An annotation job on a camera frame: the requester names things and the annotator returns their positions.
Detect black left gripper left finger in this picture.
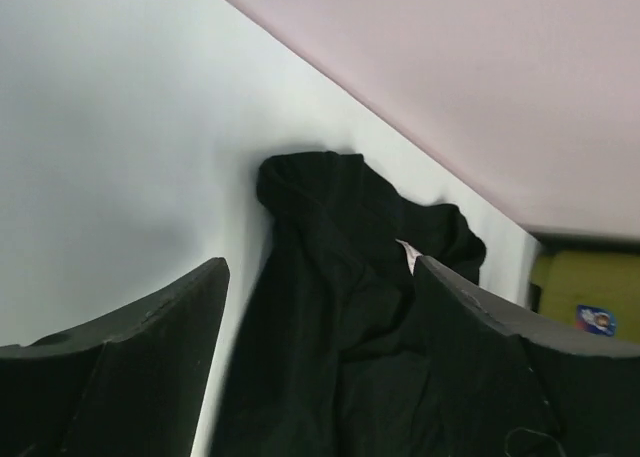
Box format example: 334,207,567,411
1,258,230,456

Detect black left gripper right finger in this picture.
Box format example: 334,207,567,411
414,257,639,456

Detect black t shirt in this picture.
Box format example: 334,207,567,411
210,152,486,456

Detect green plastic basket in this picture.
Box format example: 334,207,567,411
530,251,639,343

